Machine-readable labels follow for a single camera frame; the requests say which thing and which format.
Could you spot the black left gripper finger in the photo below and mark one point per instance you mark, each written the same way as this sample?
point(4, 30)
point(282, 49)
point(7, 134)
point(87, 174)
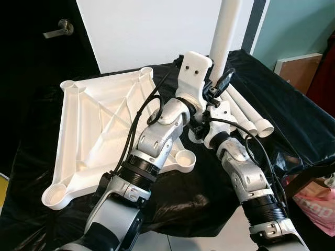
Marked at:
point(225, 79)

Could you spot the white plastic table leg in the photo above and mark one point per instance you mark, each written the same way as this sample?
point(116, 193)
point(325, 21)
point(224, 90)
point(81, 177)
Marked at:
point(252, 112)
point(234, 111)
point(225, 26)
point(242, 115)

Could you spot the white plastic table top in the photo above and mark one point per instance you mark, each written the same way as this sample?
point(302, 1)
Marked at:
point(99, 125)

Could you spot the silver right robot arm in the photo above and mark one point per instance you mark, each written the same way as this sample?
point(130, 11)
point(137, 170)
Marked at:
point(246, 175)

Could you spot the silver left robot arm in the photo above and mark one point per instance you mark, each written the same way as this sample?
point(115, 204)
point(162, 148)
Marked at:
point(157, 136)

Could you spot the black plastic table cover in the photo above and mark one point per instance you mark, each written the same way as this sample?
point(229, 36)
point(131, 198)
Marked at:
point(293, 104)

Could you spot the white framed brown board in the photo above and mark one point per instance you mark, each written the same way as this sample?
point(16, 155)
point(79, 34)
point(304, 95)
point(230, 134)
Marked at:
point(301, 73)

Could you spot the dark red cloth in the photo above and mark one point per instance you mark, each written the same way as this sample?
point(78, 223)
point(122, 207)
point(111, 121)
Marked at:
point(327, 78)

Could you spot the pink clear plastic bag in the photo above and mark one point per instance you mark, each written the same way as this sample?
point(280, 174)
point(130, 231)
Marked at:
point(319, 212)

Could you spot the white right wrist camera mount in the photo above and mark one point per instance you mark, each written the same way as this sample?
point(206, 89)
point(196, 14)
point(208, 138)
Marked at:
point(219, 112)

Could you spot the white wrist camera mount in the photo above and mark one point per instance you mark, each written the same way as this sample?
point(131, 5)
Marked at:
point(219, 112)
point(194, 70)

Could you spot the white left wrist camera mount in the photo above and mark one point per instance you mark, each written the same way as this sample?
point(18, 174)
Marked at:
point(194, 70)

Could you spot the dark grey wall trim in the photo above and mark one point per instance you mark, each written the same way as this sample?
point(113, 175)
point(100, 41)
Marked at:
point(255, 23)

